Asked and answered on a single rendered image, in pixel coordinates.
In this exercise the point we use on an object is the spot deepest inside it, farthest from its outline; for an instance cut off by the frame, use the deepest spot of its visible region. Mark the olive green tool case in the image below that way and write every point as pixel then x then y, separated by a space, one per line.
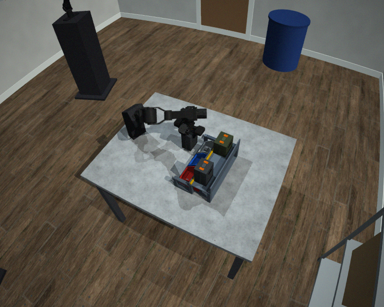
pixel 223 144

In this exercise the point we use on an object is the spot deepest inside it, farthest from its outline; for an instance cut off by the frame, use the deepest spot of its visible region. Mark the blue open bin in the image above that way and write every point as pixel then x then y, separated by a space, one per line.
pixel 196 159

